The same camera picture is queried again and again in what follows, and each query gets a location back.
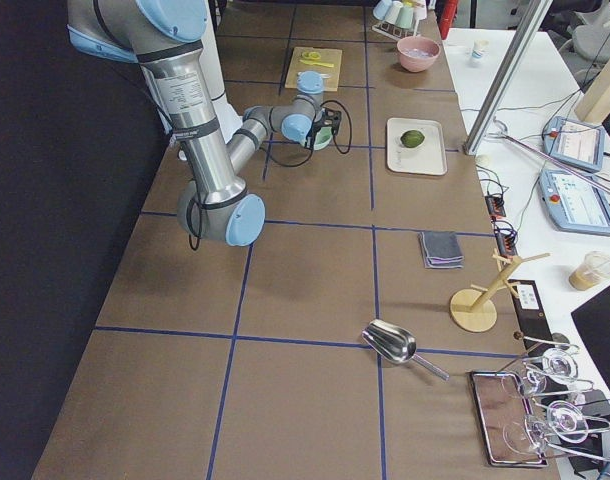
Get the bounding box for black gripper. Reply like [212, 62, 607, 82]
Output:
[307, 108, 342, 137]

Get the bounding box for mint green bowl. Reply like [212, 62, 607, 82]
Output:
[301, 126, 333, 151]

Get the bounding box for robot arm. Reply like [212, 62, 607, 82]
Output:
[67, 0, 341, 246]

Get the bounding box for pink bowl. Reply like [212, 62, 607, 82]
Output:
[396, 35, 441, 73]

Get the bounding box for bamboo cutting board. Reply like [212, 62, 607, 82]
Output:
[284, 47, 343, 92]

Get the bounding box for yellow plastic knife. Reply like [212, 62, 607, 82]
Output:
[299, 58, 335, 68]

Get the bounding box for green avocado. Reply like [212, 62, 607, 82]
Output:
[400, 130, 425, 149]

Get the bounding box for cream rabbit tray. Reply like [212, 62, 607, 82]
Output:
[386, 117, 448, 176]

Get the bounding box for clear ice cubes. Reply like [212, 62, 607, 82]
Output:
[401, 48, 434, 59]

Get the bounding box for blue cup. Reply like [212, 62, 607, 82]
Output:
[373, 0, 392, 20]

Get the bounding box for green cup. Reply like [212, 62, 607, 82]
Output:
[395, 3, 415, 30]

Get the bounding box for red cylinder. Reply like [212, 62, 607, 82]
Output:
[436, 0, 459, 40]

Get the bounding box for white paper cup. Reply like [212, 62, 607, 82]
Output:
[470, 39, 489, 66]

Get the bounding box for reacher grabber stick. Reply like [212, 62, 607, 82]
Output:
[486, 117, 610, 196]

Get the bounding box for grey folded cloth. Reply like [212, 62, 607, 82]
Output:
[419, 231, 464, 269]

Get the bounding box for metal scoop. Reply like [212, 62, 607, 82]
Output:
[361, 319, 450, 381]

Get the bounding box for wooden mug tree stand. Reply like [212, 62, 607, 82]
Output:
[449, 250, 549, 333]

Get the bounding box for far teach pendant tablet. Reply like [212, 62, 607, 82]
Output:
[543, 116, 606, 173]

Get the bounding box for teach pendant tablet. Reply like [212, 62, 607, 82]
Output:
[543, 116, 606, 173]
[538, 169, 610, 236]

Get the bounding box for near teach pendant tablet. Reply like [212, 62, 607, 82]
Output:
[538, 169, 610, 236]

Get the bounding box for black box with label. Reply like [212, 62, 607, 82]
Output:
[512, 279, 552, 340]

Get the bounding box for iced coffee cup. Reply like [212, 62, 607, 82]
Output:
[568, 251, 610, 291]

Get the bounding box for metal glass tray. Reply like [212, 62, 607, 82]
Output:
[469, 370, 548, 469]

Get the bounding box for wine glass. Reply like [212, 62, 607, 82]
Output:
[501, 348, 594, 399]
[502, 400, 610, 460]

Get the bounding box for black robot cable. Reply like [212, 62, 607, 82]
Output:
[186, 99, 354, 251]

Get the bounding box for white pillar mount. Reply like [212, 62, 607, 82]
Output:
[174, 1, 254, 172]

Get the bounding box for cup rack with wooden handle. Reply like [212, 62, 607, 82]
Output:
[371, 1, 418, 40]

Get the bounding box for aluminium frame post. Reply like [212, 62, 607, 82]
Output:
[463, 0, 552, 156]

